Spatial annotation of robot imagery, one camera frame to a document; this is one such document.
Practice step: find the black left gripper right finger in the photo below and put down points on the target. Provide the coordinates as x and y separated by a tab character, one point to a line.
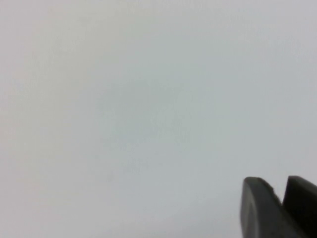
302	205

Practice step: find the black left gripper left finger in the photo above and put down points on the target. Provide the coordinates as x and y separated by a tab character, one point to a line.
262	213

